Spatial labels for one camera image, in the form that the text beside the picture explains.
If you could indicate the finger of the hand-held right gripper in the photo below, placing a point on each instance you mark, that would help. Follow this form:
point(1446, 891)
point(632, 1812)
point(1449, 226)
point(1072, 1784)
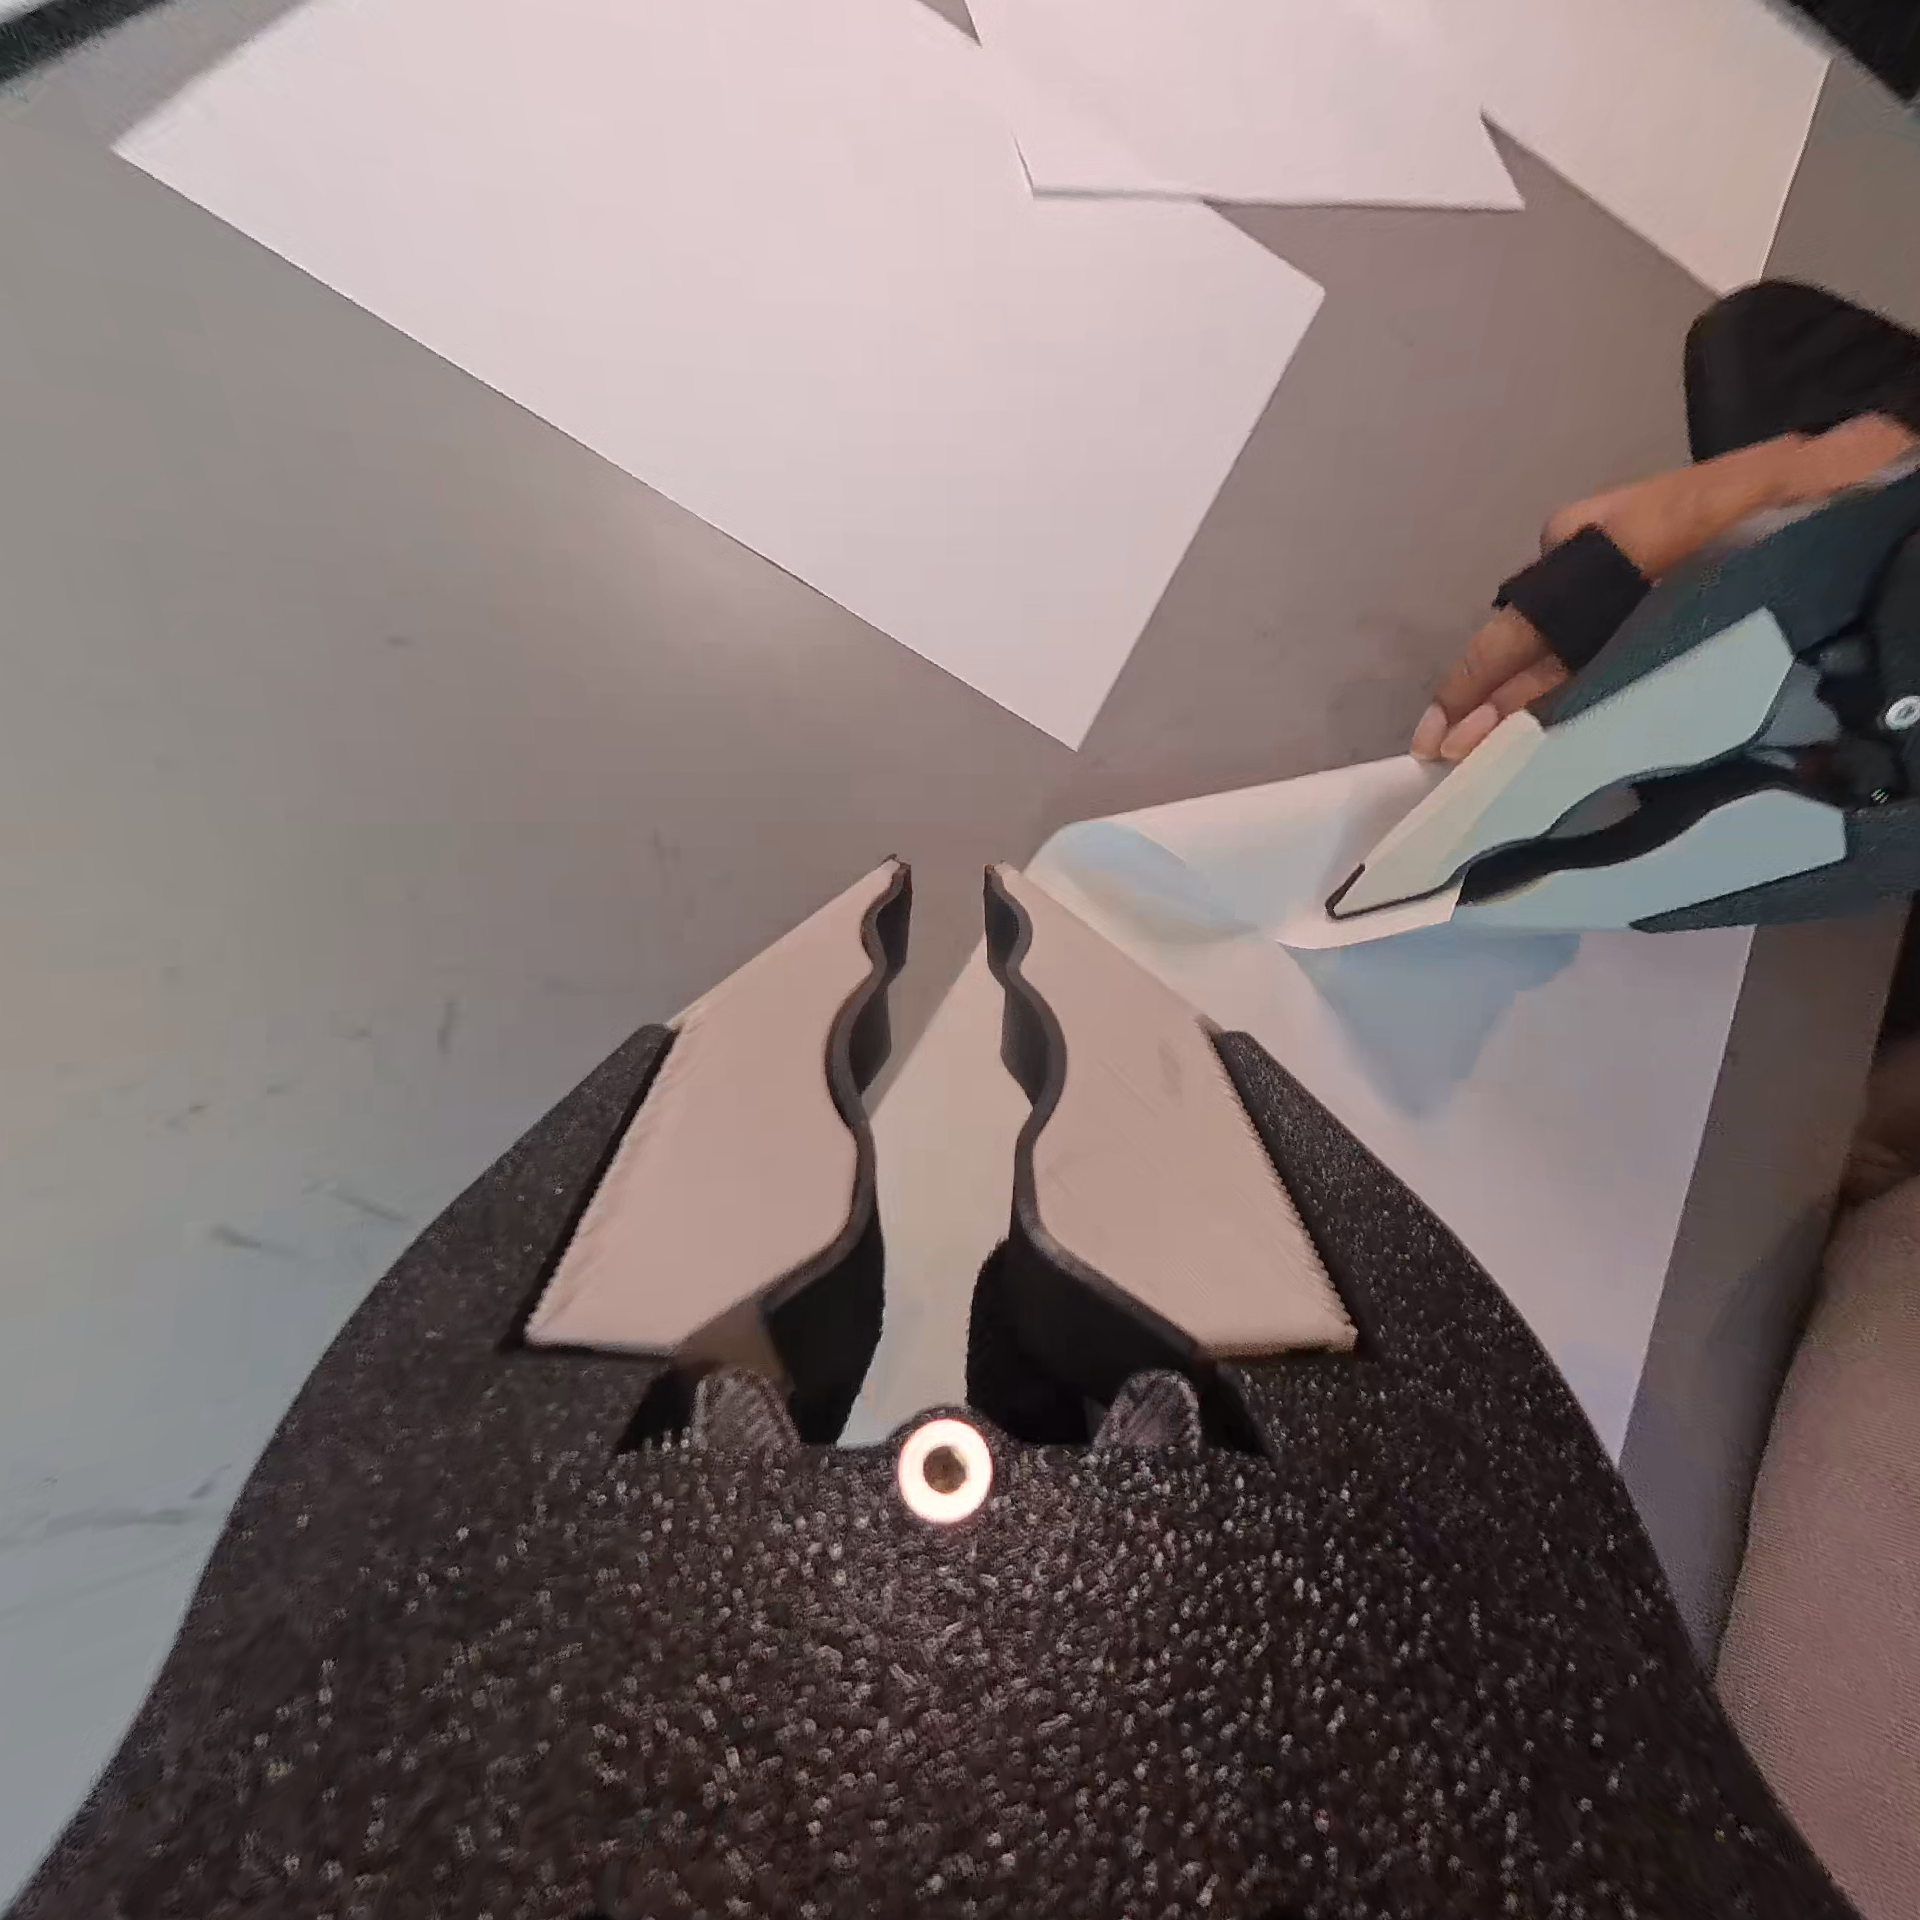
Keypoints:
point(1738, 856)
point(1635, 706)

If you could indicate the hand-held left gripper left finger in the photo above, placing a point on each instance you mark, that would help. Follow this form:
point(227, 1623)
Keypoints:
point(722, 1170)

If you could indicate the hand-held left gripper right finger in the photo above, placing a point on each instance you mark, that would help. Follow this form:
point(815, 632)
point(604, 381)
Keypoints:
point(1170, 1170)

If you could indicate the white paper sheet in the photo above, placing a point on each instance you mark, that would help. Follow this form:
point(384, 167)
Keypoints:
point(1665, 135)
point(1499, 1139)
point(751, 301)
point(1245, 106)

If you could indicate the person's right hand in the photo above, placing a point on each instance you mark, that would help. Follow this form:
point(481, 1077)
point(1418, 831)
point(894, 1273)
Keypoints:
point(1711, 503)

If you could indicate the person's beige sweatshirt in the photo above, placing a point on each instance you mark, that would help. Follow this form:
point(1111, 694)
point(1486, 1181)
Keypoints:
point(1844, 1427)

